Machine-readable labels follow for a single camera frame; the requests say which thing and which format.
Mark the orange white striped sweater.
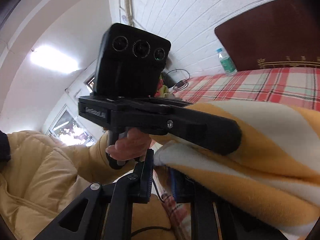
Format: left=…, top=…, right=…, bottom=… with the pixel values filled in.
left=153, top=100, right=319, bottom=239

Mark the person's left hand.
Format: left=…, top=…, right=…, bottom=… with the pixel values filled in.
left=106, top=128, right=151, bottom=161

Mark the green label water bottle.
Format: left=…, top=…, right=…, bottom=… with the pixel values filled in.
left=216, top=48, right=237, bottom=74

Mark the window with bars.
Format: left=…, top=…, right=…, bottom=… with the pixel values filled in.
left=46, top=105, right=96, bottom=146

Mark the red plaid bed sheet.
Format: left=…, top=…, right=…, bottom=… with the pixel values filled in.
left=175, top=67, right=319, bottom=111

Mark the dark wooden headboard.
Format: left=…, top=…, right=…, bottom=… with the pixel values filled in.
left=214, top=0, right=319, bottom=71

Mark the black charger with cable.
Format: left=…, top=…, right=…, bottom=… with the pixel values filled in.
left=163, top=68, right=191, bottom=92

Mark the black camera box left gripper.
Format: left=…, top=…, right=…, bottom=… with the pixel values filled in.
left=93, top=23, right=171, bottom=99

